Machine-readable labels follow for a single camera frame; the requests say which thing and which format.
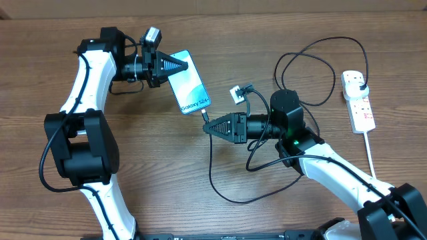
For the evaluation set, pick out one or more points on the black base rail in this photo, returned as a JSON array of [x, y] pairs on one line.
[[227, 236]]

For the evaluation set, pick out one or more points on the Samsung Galaxy smartphone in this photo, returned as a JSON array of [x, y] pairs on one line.
[[187, 86]]

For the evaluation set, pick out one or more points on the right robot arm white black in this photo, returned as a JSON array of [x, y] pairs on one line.
[[384, 211]]

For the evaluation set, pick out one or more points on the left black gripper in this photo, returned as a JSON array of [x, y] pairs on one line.
[[153, 66]]

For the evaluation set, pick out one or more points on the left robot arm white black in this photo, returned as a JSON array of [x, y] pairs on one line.
[[81, 153]]

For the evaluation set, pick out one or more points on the white power strip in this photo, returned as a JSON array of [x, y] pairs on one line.
[[359, 110]]

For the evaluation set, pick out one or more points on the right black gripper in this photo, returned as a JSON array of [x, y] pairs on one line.
[[237, 126]]

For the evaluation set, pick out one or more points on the white charger plug adapter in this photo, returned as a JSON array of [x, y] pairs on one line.
[[352, 91]]

